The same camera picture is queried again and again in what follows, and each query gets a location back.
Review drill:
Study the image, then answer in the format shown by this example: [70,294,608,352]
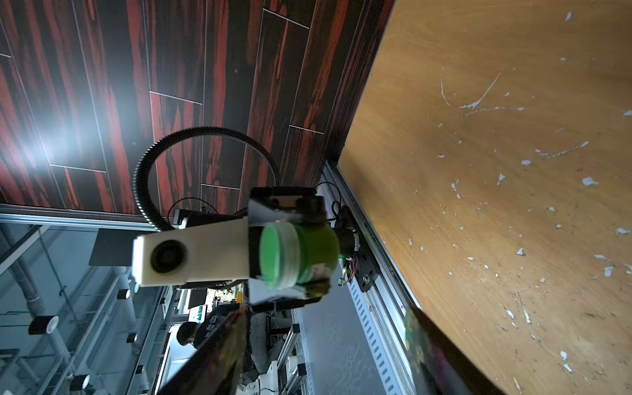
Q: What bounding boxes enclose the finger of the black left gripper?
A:
[247,187,328,226]
[248,278,331,314]

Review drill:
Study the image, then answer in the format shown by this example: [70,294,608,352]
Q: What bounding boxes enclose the green paint jar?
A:
[295,224,340,284]

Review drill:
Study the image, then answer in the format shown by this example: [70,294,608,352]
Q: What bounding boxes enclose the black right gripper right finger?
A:
[405,306,503,394]

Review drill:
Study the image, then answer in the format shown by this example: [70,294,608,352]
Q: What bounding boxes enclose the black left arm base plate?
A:
[334,206,381,293]

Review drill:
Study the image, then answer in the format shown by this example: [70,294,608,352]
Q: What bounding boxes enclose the black corrugated left cable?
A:
[132,126,282,233]

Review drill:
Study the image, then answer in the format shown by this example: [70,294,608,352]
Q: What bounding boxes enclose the green paint jar lid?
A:
[259,222,301,290]

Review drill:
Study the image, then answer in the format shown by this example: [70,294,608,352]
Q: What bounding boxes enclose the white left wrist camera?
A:
[132,218,250,286]

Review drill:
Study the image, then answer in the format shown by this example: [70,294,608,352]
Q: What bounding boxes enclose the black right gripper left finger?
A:
[158,305,248,394]

